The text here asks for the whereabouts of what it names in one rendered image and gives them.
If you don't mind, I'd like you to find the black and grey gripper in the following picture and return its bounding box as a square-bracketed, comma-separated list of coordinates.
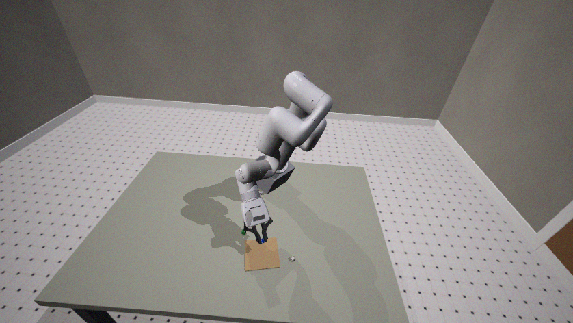
[241, 197, 273, 244]

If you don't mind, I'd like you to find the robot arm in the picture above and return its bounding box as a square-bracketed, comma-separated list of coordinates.
[235, 71, 333, 202]

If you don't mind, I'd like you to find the orange flat mat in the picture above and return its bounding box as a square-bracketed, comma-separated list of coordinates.
[245, 237, 280, 271]

